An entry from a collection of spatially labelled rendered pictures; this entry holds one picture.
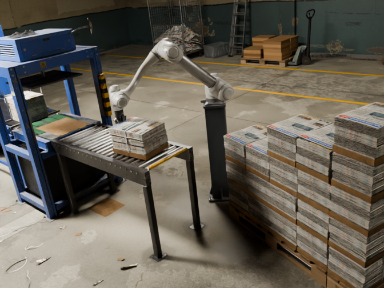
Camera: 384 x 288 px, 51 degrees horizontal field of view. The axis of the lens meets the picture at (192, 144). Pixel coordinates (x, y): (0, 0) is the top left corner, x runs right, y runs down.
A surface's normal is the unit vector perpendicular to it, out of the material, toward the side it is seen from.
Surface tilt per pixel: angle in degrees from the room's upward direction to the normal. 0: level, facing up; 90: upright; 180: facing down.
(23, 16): 90
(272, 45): 90
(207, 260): 0
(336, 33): 90
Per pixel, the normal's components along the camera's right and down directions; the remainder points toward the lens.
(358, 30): -0.65, 0.36
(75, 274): -0.10, -0.92
